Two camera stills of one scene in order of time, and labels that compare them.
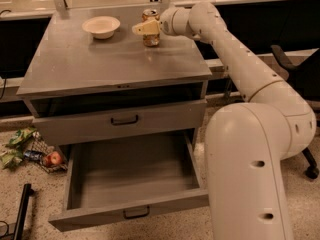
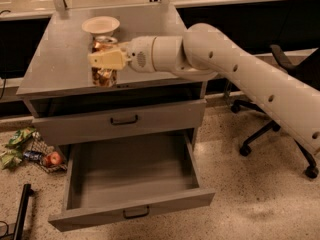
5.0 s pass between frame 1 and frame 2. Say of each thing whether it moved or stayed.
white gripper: moved
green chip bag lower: stayed
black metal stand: stayed
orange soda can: moved
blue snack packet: stayed
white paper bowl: stayed
